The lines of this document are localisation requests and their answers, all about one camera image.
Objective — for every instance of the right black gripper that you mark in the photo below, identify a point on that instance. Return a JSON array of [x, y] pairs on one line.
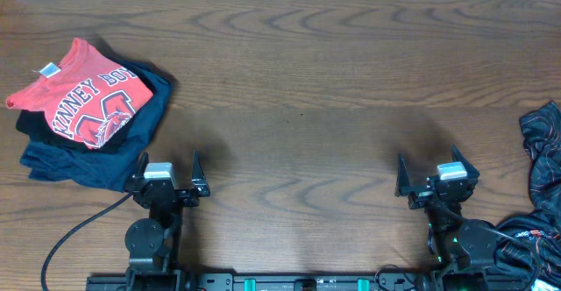
[[421, 196]]

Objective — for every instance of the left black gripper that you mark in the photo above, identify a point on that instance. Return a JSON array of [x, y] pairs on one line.
[[189, 200]]

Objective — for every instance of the black orange-patterned jersey shirt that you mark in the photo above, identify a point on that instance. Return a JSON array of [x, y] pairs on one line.
[[538, 260]]

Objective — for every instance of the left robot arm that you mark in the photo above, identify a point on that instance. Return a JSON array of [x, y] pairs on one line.
[[153, 242]]

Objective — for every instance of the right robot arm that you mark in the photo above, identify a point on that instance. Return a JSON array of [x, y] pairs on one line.
[[464, 247]]

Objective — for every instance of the navy blue folded t-shirt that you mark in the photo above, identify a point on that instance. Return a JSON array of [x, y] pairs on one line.
[[97, 169]]

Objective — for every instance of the red printed folded t-shirt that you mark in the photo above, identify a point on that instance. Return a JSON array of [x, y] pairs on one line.
[[86, 98]]

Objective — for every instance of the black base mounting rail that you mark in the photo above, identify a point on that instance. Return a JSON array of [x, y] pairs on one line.
[[391, 280]]

